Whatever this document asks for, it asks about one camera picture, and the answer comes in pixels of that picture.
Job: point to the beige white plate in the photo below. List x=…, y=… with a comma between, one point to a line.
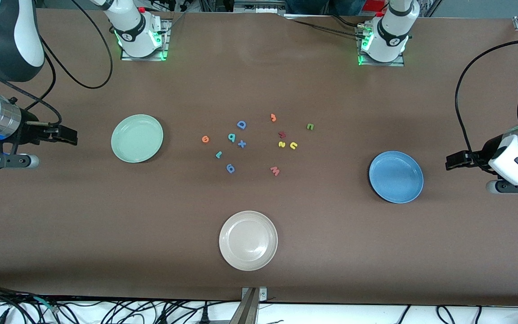
x=248, y=240

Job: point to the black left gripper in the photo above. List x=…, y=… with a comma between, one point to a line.
x=484, y=154

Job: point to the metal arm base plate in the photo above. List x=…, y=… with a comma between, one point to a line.
x=382, y=64
x=144, y=58

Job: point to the blue plate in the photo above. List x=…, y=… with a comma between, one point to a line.
x=396, y=177

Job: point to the person in blue jeans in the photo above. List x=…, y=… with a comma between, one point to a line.
x=322, y=5

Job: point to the blue foam number 6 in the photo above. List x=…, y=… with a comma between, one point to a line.
x=228, y=168

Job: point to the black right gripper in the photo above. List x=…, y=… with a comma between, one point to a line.
x=28, y=128

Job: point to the red box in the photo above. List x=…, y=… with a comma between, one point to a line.
x=373, y=4

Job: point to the blue foam letter D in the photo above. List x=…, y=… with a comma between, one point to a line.
x=238, y=124

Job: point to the grey power strip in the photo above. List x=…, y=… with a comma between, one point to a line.
x=259, y=6

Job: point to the black power plug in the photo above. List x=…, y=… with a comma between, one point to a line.
x=204, y=317

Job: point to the pink foam letter W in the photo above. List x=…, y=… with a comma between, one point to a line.
x=275, y=171

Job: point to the aluminium table bracket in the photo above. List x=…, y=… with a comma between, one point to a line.
x=251, y=306

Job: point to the pale green plate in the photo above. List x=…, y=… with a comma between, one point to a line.
x=137, y=138

